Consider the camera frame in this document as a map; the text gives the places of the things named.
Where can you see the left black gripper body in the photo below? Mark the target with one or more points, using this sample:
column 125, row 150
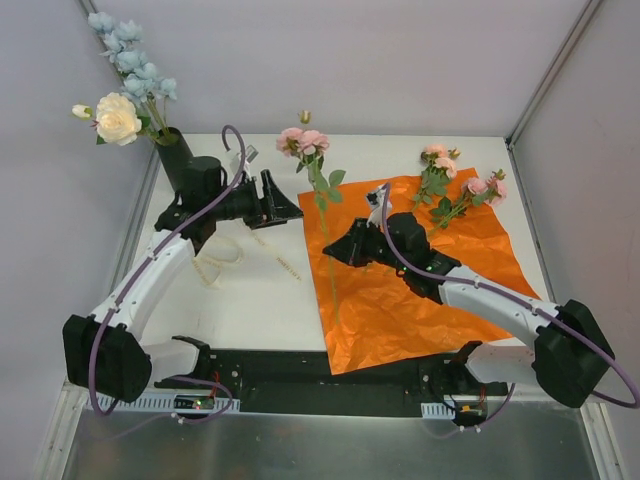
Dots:
column 258, row 203

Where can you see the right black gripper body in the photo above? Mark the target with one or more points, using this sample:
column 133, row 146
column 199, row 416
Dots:
column 364, row 240

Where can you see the orange wrapping paper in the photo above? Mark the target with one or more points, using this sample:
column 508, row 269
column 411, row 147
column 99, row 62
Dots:
column 369, row 315

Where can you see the cream lace ribbon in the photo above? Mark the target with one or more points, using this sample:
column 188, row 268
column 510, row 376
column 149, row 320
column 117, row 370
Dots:
column 222, row 251

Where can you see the pink rose stem with bud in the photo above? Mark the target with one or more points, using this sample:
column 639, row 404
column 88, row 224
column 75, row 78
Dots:
column 439, row 170

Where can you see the small pink rose stem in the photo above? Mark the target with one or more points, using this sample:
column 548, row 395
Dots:
column 474, row 193

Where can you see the cream white rose stem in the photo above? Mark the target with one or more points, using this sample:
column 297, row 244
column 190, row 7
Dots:
column 115, row 120

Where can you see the light blue flower stem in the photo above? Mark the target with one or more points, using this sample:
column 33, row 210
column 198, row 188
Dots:
column 141, row 80

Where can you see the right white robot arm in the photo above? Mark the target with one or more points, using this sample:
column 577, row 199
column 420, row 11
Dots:
column 560, row 348

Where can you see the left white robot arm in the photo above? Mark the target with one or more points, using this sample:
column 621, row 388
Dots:
column 102, row 351

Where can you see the black cylindrical vase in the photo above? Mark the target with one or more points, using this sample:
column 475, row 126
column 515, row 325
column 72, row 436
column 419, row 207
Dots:
column 175, row 155

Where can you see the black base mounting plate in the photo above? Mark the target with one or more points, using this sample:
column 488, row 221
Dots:
column 288, row 382

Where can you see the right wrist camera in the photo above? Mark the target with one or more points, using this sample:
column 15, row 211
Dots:
column 380, row 206

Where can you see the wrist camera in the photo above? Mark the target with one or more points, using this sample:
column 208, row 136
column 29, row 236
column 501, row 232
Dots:
column 380, row 206
column 235, row 159

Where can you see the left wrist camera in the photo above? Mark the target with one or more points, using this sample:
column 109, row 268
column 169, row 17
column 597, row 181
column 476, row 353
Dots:
column 235, row 159

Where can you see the right white cable duct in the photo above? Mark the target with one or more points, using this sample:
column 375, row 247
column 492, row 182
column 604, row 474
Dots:
column 437, row 411

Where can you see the white cable duct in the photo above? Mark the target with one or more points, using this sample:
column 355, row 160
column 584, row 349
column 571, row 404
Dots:
column 179, row 403
column 437, row 411

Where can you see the left white cable duct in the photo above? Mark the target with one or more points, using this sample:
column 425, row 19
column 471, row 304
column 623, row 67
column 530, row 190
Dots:
column 179, row 403

